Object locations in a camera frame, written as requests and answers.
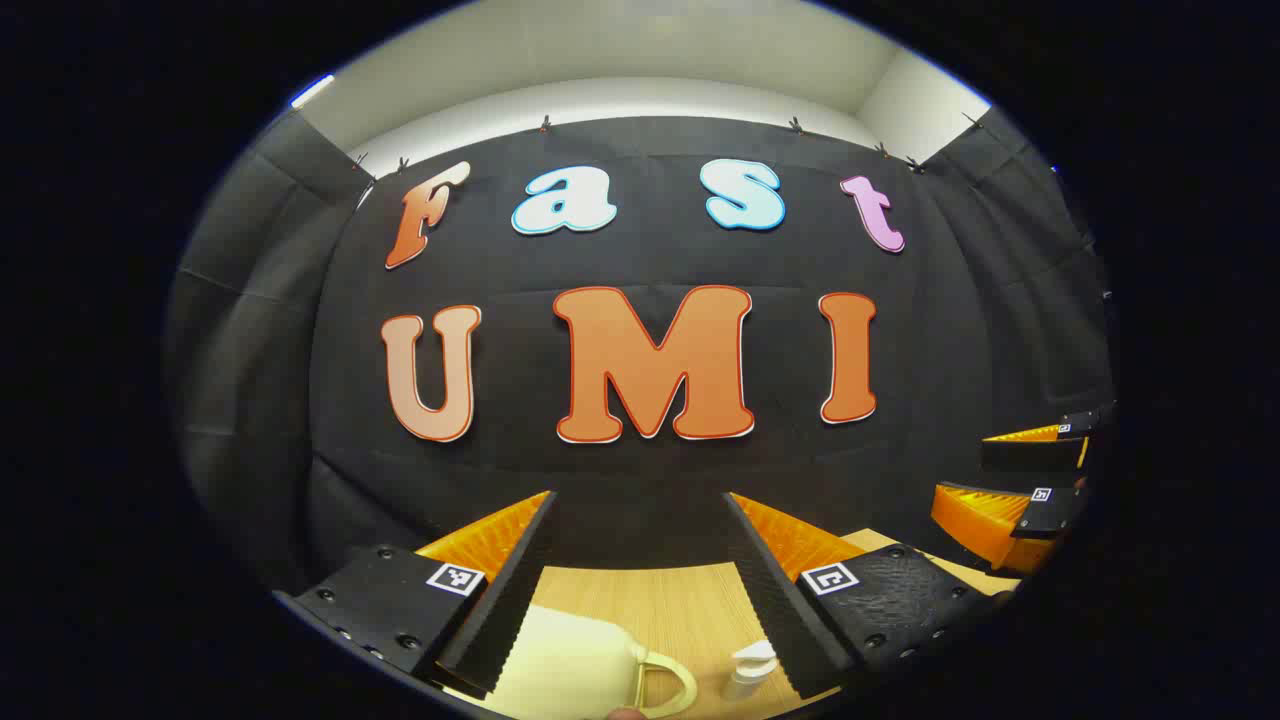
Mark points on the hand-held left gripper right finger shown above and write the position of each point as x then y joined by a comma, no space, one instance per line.
765,600

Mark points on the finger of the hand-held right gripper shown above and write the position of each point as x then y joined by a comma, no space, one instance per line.
1030,455
985,520

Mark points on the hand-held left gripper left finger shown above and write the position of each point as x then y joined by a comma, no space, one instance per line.
510,600

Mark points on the white pump bottle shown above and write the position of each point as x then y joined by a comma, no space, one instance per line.
748,672

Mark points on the ceiling light strip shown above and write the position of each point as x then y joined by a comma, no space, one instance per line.
312,90

